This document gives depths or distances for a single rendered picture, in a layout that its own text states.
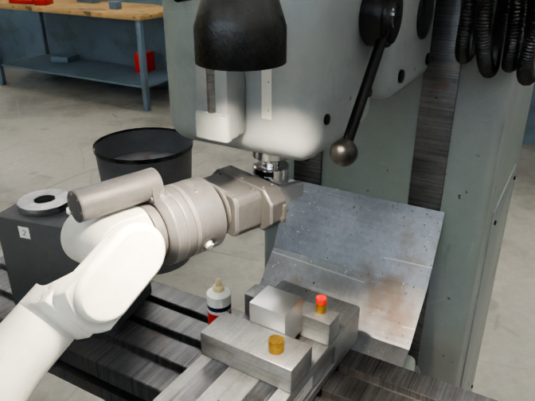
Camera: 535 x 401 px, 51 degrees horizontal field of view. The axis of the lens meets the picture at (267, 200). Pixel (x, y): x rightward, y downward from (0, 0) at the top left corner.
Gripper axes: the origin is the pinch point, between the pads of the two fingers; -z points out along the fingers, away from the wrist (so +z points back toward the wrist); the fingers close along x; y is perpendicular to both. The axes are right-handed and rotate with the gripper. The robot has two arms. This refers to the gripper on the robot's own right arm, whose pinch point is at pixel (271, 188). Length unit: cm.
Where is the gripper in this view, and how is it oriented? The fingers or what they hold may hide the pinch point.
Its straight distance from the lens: 74.7
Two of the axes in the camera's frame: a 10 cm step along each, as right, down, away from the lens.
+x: -6.8, -3.2, 6.6
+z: -7.3, 2.8, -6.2
